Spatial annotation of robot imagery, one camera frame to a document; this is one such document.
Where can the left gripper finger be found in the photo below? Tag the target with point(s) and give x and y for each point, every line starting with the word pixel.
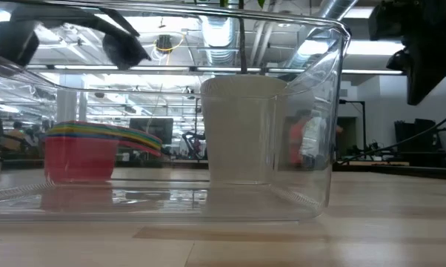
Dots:
pixel 119 24
pixel 123 52

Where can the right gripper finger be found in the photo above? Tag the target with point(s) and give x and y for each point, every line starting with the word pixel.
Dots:
pixel 399 61
pixel 426 66

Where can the orange measuring cup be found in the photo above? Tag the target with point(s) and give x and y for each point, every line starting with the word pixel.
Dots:
pixel 78 124

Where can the green measuring cup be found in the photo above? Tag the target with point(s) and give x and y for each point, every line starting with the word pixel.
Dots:
pixel 78 128

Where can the yellow measuring cup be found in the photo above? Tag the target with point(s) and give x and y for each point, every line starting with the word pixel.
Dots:
pixel 145 142

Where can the red measuring cup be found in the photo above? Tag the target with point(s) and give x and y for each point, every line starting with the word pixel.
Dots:
pixel 78 159

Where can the clear plastic basket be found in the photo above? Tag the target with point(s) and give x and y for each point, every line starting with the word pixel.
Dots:
pixel 171 207

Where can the black equipment rack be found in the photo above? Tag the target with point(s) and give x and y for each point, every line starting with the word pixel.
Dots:
pixel 423 131

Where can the white column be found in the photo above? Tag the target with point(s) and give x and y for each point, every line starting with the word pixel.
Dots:
pixel 65 107

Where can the black monitor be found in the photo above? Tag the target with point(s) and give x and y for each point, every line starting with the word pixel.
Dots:
pixel 152 130

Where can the white plant pot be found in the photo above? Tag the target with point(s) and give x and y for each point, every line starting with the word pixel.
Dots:
pixel 245 130

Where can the black metal frame stand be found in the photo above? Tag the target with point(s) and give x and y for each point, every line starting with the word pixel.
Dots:
pixel 352 101

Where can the silver ventilation duct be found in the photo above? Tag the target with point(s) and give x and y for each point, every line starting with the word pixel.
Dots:
pixel 334 7

